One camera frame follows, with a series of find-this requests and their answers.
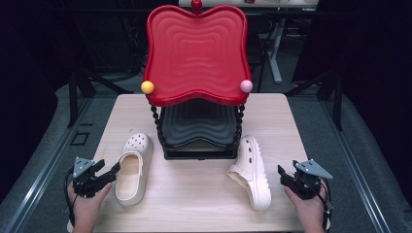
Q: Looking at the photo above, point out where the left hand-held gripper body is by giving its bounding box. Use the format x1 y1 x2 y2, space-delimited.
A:
71 156 110 198

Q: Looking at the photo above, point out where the red and black shoe rack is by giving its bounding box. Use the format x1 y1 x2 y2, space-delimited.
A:
140 0 254 161

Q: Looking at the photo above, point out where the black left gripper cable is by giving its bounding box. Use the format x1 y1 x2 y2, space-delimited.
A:
63 166 78 227

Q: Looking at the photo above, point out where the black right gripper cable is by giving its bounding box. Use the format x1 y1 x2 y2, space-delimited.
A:
319 179 336 233

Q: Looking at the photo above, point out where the cream clog shoe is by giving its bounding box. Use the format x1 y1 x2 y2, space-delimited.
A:
226 134 272 213
115 132 155 208

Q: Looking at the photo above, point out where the person's left hand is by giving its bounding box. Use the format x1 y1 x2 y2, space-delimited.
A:
66 181 114 228

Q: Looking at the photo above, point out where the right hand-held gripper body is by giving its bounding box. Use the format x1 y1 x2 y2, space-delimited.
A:
284 157 334 201

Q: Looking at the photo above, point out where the grey metal floor rail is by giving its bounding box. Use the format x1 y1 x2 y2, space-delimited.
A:
0 96 95 233
319 96 394 233

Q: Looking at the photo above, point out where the black floor socket frame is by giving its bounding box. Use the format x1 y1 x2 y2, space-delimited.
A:
69 130 91 147

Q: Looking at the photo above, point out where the black metal stand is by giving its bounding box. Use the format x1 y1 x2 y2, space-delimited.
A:
66 68 134 129
284 68 345 132

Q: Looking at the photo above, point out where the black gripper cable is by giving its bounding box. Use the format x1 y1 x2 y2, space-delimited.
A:
319 179 336 233
63 166 78 227

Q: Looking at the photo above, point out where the person's right hand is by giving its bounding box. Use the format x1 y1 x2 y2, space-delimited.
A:
284 180 328 228

